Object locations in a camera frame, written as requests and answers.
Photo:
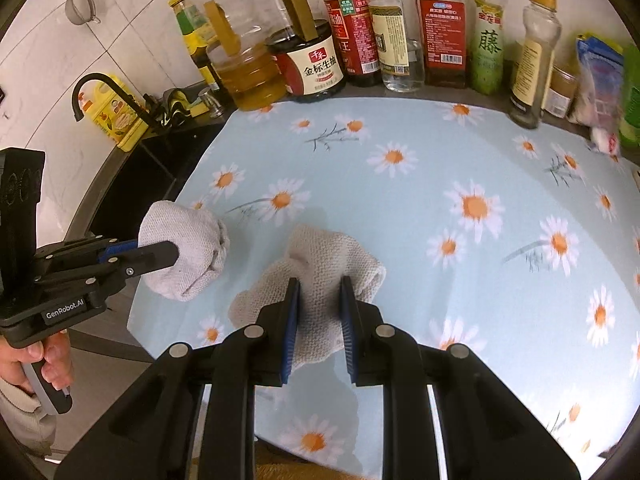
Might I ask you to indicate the white knitted sock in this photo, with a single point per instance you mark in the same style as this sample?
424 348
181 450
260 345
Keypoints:
185 240
320 270

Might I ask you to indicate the blue white snack bag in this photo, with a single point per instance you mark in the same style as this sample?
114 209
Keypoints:
597 75

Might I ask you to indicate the clear bottle tan label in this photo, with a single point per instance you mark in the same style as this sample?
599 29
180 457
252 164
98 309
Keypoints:
392 35

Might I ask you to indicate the person's left hand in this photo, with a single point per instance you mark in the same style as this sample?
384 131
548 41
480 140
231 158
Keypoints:
52 372

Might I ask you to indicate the gold cap seasoning bottle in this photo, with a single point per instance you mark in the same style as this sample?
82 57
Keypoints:
532 60

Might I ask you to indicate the black faucet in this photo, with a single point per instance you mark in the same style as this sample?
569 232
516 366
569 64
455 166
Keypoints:
100 77

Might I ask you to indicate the small green yellow bottle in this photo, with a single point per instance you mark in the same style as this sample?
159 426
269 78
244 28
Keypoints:
187 25

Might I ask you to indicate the small glass jar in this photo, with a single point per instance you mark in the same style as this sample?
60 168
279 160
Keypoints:
560 90

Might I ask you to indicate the brown fuzzy cushion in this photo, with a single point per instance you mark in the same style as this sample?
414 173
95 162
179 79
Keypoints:
285 474

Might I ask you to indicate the person's left forearm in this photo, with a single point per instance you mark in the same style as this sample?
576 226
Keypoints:
20 420

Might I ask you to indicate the black sponge rack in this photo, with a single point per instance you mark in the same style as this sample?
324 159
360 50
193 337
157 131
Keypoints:
175 105

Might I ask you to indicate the yellow detergent bottle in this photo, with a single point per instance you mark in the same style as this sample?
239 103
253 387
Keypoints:
112 120

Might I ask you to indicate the green packet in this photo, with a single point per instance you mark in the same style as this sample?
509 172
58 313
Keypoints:
631 100

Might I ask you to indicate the black sink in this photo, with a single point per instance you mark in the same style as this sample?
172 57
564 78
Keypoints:
165 165

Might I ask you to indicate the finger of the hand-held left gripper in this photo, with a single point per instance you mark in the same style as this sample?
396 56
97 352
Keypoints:
120 251
150 259

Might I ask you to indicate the green label bottle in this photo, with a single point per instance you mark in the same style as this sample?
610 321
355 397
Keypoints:
487 50

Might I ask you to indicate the dark sauce bottle red label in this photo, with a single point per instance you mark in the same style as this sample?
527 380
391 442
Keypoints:
352 35

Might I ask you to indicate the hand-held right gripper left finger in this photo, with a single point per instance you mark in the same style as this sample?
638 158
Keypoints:
291 330

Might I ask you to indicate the clear cooking oil jug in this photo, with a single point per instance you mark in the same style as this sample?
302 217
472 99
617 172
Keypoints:
250 75

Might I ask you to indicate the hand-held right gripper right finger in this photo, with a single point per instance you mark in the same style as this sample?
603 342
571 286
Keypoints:
347 330

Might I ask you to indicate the clear bottle red label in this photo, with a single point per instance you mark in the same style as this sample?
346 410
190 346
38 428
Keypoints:
442 35

